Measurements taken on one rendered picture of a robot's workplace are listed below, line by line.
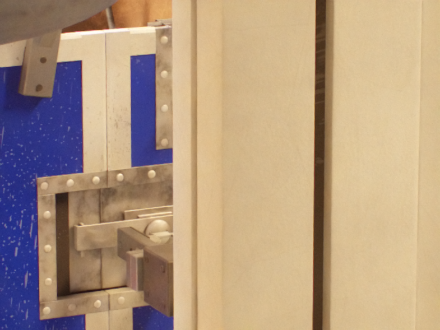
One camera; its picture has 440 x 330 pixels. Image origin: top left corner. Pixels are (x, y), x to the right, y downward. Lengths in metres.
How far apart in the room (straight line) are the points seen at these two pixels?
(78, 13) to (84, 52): 0.70
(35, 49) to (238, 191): 1.14
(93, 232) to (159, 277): 0.15
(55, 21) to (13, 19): 0.03
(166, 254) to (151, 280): 0.03
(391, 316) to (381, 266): 0.02
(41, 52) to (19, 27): 0.69
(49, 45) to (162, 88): 0.12
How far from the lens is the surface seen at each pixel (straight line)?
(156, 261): 1.94
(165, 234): 2.08
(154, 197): 2.09
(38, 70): 1.99
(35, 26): 1.31
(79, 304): 2.07
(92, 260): 2.08
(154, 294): 1.95
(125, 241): 2.05
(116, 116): 2.04
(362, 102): 0.87
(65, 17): 1.32
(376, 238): 0.89
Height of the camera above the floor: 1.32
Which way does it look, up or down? 13 degrees down
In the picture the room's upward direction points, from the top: straight up
